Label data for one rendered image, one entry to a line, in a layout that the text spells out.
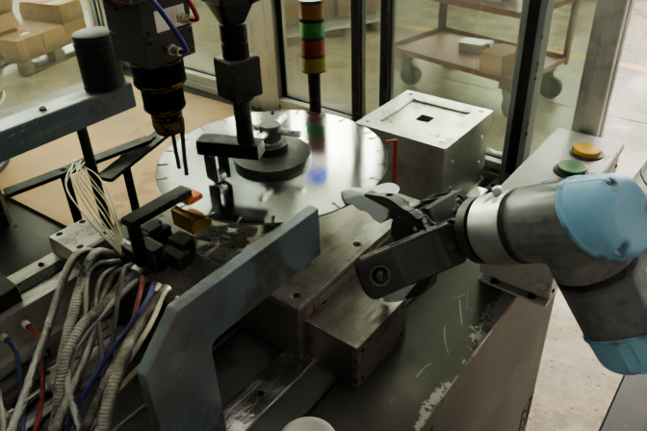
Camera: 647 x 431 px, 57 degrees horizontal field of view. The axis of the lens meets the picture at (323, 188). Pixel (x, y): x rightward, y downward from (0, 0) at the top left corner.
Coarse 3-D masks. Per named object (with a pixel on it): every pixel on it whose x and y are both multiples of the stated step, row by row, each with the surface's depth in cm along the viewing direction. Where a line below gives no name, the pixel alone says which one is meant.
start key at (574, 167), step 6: (564, 162) 91; (570, 162) 91; (576, 162) 91; (558, 168) 90; (564, 168) 89; (570, 168) 89; (576, 168) 89; (582, 168) 89; (564, 174) 89; (570, 174) 89; (576, 174) 88; (582, 174) 89
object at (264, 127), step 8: (272, 120) 84; (280, 120) 86; (256, 128) 84; (264, 128) 83; (272, 128) 82; (280, 128) 83; (264, 136) 82; (272, 136) 83; (280, 136) 84; (296, 136) 82; (272, 144) 84
